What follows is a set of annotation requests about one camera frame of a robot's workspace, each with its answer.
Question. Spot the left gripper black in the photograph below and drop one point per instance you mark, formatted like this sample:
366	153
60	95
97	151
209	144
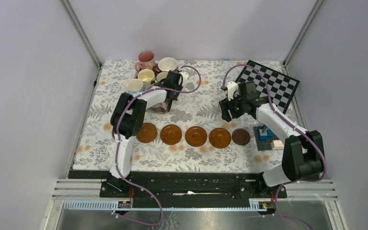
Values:
180	86

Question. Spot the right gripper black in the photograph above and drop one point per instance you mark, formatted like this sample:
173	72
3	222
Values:
225	105

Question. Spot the metal serving tray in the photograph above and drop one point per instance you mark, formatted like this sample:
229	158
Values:
160	108

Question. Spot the dark walnut round coaster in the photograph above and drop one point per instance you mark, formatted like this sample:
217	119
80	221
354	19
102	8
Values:
241	137

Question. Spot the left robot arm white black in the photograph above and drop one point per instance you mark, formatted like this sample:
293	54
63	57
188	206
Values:
128	117

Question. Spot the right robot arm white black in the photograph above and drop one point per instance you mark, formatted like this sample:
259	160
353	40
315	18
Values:
303	150

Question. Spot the white cup on red saucer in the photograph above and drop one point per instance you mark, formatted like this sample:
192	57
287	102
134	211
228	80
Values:
166	64

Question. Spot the white ribbed mug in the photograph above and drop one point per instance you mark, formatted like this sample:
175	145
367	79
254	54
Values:
160	78

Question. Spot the lilac mug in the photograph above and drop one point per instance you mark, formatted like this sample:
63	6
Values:
149	87

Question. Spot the cream yellow mug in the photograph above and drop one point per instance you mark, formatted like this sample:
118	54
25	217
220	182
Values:
146	76

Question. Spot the pink mug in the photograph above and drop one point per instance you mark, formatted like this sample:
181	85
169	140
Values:
146	60

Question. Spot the light blue mug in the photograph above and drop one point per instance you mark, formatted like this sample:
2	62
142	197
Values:
135	86

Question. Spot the floral tablecloth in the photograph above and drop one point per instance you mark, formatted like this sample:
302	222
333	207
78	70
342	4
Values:
196	106

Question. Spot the blue toy brick stack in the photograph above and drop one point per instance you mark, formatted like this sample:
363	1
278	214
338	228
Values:
264	133

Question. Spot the dark grey brick baseplate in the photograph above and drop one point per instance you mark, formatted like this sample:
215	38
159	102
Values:
263	145

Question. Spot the black white chessboard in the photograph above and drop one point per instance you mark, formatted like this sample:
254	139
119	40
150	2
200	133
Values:
282	87

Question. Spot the white toy brick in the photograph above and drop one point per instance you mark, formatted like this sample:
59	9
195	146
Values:
277	145

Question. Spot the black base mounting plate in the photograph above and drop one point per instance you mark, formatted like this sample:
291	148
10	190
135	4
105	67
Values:
190	189

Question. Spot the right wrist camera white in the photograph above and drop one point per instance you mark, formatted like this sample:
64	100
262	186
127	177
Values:
232	90

